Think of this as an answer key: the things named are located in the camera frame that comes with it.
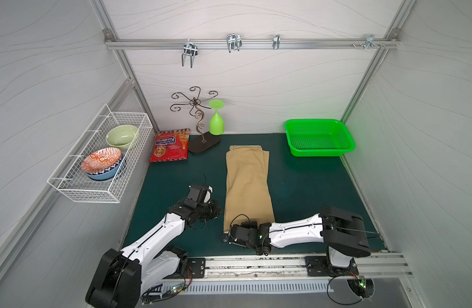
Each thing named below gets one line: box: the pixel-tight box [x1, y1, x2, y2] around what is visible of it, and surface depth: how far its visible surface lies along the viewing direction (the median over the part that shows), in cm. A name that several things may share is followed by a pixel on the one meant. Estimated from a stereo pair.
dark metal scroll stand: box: [169, 86, 221, 154], surface depth 100 cm
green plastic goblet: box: [208, 99, 226, 136], surface depth 96 cm
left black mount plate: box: [187, 257, 206, 279], surface depth 75 cm
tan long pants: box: [223, 145, 276, 233], surface depth 97 cm
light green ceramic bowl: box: [105, 124, 139, 151], surface depth 73 cm
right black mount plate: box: [304, 256, 360, 278], surface depth 75 cm
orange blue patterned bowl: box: [80, 147, 123, 181], surface depth 63 cm
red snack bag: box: [148, 128, 191, 163], surface depth 113 cm
